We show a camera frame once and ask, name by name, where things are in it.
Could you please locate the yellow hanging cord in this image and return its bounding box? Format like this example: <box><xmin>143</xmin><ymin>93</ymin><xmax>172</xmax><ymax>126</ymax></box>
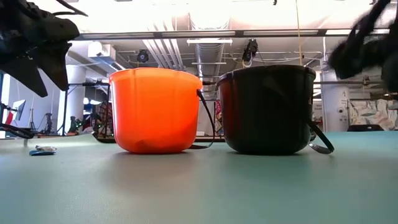
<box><xmin>294</xmin><ymin>0</ymin><xmax>303</xmax><ymax>67</ymax></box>

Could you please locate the black hanging ceiling device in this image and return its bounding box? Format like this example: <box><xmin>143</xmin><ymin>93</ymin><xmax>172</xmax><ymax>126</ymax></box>
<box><xmin>241</xmin><ymin>39</ymin><xmax>259</xmax><ymax>68</ymax></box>

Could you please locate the green table mat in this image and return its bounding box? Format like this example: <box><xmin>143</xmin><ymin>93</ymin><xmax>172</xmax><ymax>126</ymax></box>
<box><xmin>0</xmin><ymin>129</ymin><xmax>398</xmax><ymax>224</ymax></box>

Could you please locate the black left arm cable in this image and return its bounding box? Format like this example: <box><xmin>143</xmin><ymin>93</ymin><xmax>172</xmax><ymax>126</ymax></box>
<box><xmin>51</xmin><ymin>0</ymin><xmax>89</xmax><ymax>17</ymax></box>

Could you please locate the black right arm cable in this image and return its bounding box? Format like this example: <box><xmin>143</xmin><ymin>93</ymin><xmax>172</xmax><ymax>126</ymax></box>
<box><xmin>347</xmin><ymin>0</ymin><xmax>391</xmax><ymax>41</ymax></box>

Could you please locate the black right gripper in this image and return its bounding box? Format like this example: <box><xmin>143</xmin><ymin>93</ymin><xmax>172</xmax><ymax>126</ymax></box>
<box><xmin>328</xmin><ymin>18</ymin><xmax>398</xmax><ymax>94</ymax></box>

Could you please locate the orange pumpkin bucket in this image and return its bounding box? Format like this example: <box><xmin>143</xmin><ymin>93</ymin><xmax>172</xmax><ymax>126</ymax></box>
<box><xmin>109</xmin><ymin>67</ymin><xmax>216</xmax><ymax>155</ymax></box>

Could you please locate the white ceiling light fixture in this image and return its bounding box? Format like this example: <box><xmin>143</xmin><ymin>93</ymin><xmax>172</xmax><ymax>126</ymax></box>
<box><xmin>186</xmin><ymin>38</ymin><xmax>233</xmax><ymax>47</ymax></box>

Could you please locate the black halloween bucket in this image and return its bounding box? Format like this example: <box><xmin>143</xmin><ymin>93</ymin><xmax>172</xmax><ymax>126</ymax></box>
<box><xmin>216</xmin><ymin>64</ymin><xmax>335</xmax><ymax>156</ymax></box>

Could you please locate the tilted computer monitor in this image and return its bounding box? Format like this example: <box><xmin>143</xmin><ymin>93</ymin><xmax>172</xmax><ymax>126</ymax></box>
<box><xmin>6</xmin><ymin>99</ymin><xmax>27</xmax><ymax>126</ymax></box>

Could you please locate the blue white candy bar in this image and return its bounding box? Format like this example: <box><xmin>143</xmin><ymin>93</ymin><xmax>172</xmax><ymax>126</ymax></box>
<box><xmin>29</xmin><ymin>145</ymin><xmax>58</xmax><ymax>156</ymax></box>

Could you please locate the black ceiling cable reel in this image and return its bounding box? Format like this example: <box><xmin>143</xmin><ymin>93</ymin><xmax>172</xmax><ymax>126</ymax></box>
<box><xmin>136</xmin><ymin>49</ymin><xmax>149</xmax><ymax>63</ymax></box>

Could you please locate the white round pillar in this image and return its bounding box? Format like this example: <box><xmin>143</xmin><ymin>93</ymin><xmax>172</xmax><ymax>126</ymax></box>
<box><xmin>321</xmin><ymin>67</ymin><xmax>351</xmax><ymax>131</ymax></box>

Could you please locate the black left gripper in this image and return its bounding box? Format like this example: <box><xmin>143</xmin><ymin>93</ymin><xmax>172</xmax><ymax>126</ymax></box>
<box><xmin>0</xmin><ymin>0</ymin><xmax>80</xmax><ymax>98</ymax></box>

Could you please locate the black metal stand frame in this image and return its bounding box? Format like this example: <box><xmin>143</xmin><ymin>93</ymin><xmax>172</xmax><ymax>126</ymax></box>
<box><xmin>63</xmin><ymin>81</ymin><xmax>111</xmax><ymax>138</ymax></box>

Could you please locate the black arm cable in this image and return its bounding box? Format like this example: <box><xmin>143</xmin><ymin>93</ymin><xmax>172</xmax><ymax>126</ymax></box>
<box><xmin>51</xmin><ymin>0</ymin><xmax>89</xmax><ymax>17</ymax></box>
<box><xmin>347</xmin><ymin>0</ymin><xmax>391</xmax><ymax>41</ymax></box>

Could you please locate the leaf pattern wall panel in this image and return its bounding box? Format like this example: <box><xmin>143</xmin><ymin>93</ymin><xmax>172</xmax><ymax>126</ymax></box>
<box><xmin>349</xmin><ymin>98</ymin><xmax>398</xmax><ymax>131</ymax></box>

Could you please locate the silver ceiling duct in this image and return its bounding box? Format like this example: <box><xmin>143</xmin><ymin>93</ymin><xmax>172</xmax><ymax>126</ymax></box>
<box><xmin>194</xmin><ymin>42</ymin><xmax>225</xmax><ymax>100</ymax></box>

